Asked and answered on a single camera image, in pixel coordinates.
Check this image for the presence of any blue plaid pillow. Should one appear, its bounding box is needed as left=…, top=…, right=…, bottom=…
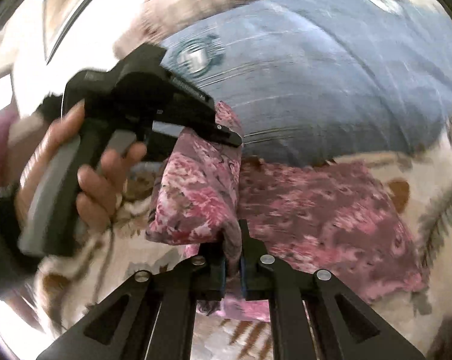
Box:
left=162, top=0, right=452, bottom=167

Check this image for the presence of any pink floral small garment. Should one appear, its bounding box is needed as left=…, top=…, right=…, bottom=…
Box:
left=144, top=101, right=429, bottom=323

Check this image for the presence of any person's left hand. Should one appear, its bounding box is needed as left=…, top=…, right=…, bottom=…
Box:
left=14, top=101, right=148, bottom=233

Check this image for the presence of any beige leaf pattern blanket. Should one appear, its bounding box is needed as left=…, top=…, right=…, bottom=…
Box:
left=33, top=0, right=452, bottom=359

